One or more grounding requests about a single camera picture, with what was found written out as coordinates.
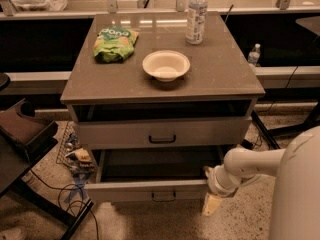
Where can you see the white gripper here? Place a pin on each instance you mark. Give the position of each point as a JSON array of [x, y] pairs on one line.
[[217, 182]]

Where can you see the grey drawer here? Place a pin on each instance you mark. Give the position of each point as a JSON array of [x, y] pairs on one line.
[[152, 174], [162, 133]]

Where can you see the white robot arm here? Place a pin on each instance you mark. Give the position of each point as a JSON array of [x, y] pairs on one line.
[[295, 212]]

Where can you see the black table leg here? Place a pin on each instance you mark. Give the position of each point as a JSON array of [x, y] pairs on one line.
[[264, 132]]

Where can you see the white paper bowl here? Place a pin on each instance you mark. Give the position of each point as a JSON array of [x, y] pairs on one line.
[[166, 65]]

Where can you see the small water bottle on ledge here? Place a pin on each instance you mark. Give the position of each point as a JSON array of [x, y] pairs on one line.
[[254, 55]]

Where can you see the green chip bag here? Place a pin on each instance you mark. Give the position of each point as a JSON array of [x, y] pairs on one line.
[[114, 44]]

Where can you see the clear water bottle on cabinet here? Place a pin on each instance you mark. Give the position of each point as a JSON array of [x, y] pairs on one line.
[[196, 17]]

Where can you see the dark brown chair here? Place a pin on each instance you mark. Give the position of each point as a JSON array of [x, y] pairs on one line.
[[27, 134]]

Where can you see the white shoe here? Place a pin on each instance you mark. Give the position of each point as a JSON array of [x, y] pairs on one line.
[[15, 233]]

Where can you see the wire basket with clutter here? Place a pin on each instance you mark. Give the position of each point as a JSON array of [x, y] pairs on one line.
[[71, 155]]

